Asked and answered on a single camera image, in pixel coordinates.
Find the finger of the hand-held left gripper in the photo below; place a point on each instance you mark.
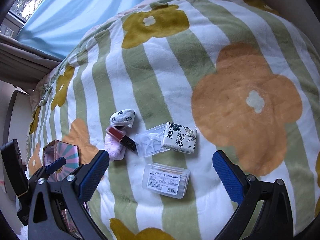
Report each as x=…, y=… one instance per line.
x=53, y=167

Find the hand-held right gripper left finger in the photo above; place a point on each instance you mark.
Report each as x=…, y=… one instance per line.
x=93, y=172

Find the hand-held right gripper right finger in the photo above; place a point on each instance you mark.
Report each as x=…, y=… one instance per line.
x=227, y=175

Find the patterned cardboard box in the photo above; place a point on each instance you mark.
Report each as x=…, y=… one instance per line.
x=67, y=152

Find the pink fuzzy sock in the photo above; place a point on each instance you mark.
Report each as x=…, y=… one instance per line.
x=116, y=150

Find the small black box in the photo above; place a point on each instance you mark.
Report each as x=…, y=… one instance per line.
x=120, y=136

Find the white printed tissue pack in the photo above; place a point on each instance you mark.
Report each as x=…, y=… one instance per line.
x=178, y=137

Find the white patterned sock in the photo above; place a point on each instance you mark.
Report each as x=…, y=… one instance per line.
x=122, y=117

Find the clear cotton swab box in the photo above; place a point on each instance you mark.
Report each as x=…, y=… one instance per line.
x=165, y=180

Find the clear floss pick box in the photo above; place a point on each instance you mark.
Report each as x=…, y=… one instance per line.
x=150, y=142

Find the beige curtain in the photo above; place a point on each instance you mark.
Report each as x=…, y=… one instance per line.
x=20, y=60

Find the striped flower print blanket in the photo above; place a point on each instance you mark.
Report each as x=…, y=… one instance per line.
x=175, y=80

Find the light blue curtain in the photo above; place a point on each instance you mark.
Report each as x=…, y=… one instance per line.
x=75, y=17

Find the window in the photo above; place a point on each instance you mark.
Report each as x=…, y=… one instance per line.
x=30, y=0

